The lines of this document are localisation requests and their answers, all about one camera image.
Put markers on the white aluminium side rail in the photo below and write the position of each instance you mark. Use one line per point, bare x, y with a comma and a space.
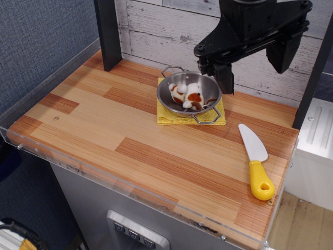
315, 137

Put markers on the black vertical post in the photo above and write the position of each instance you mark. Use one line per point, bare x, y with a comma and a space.
108, 31
314, 78

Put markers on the clear acrylic table guard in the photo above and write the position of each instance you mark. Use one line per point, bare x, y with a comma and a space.
188, 183

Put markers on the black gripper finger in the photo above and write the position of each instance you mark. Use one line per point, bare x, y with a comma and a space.
224, 78
281, 53

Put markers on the yellow folded cloth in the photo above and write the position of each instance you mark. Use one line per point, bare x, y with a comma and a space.
166, 114

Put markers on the grey cabinet button panel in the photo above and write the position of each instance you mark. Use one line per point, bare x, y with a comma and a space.
136, 232

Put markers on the black vertical post right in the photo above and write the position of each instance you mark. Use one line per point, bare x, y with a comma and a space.
314, 78

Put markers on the white brown plush dog toy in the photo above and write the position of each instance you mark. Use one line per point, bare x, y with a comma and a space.
189, 96

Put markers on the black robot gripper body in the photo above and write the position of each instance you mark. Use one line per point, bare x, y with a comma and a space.
246, 27

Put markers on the white knife with yellow handle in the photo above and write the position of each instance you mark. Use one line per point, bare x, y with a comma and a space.
261, 186

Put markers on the black vertical post left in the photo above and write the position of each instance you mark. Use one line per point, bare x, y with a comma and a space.
108, 31

